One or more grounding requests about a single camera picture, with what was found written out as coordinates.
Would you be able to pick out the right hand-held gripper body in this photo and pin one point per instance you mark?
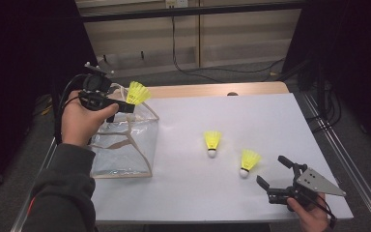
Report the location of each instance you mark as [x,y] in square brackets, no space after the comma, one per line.
[315,183]

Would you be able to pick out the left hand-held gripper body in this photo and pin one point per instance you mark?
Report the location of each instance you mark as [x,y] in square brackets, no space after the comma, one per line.
[96,96]

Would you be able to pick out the yellow shuttlecock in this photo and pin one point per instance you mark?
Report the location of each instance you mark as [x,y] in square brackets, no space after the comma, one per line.
[212,138]
[250,159]
[137,93]

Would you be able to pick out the clear plastic bag beige trim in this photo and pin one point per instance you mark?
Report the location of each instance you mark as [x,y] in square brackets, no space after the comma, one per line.
[125,151]

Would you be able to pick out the person's left hand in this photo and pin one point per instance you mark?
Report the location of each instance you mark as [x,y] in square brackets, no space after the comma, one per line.
[80,125]

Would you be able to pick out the person's right hand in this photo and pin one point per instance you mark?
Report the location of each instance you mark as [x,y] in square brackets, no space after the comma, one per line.
[312,220]

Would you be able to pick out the black metal stand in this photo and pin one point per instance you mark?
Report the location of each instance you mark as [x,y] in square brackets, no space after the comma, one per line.
[57,122]
[320,87]

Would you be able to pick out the white table board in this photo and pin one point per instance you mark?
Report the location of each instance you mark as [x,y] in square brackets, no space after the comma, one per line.
[238,112]

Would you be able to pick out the dark round table grommet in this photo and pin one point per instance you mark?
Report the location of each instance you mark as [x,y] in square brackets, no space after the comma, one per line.
[232,93]

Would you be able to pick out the black horizontal metal bar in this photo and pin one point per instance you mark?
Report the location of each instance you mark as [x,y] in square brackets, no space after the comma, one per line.
[174,13]

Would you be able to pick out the light wooden cabinet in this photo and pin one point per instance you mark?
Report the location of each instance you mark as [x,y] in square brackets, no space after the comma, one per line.
[238,32]

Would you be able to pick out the aluminium floor rail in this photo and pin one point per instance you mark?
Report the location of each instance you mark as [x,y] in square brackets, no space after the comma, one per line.
[19,222]
[344,161]

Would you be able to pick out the white wall outlet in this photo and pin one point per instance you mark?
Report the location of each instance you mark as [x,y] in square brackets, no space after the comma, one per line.
[177,3]

